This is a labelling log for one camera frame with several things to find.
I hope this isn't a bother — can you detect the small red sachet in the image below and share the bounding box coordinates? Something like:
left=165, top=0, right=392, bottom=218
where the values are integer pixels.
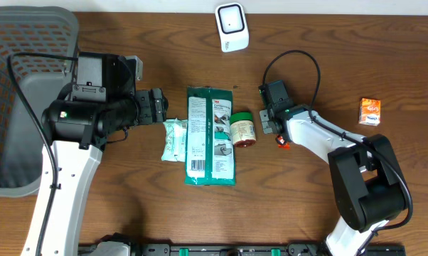
left=276, top=135, right=290, bottom=149

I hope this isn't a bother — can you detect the grey plastic mesh basket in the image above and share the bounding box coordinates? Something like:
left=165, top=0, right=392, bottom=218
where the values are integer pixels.
left=0, top=6, right=79, bottom=198

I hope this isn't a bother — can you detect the green lid spice jar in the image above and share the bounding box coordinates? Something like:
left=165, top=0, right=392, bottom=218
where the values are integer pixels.
left=230, top=112, right=256, bottom=147

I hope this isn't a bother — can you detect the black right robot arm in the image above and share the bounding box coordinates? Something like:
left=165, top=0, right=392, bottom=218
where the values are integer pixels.
left=259, top=80, right=412, bottom=255

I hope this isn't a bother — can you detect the white green packet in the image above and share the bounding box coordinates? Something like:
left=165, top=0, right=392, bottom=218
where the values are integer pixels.
left=185, top=87, right=236, bottom=186

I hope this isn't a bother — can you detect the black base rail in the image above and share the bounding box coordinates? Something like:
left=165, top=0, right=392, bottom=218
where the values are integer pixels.
left=77, top=233, right=407, bottom=256

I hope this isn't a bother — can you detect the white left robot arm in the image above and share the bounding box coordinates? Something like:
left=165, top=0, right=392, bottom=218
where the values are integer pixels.
left=22, top=52, right=168, bottom=255

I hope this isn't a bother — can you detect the teal packet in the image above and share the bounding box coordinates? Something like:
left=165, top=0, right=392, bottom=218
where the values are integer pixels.
left=161, top=119, right=188, bottom=162

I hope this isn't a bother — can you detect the white barcode scanner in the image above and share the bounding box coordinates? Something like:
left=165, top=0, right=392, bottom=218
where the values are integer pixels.
left=215, top=2, right=250, bottom=53

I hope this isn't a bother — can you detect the small orange box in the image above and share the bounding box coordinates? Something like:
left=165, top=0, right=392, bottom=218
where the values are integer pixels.
left=358, top=97, right=381, bottom=126

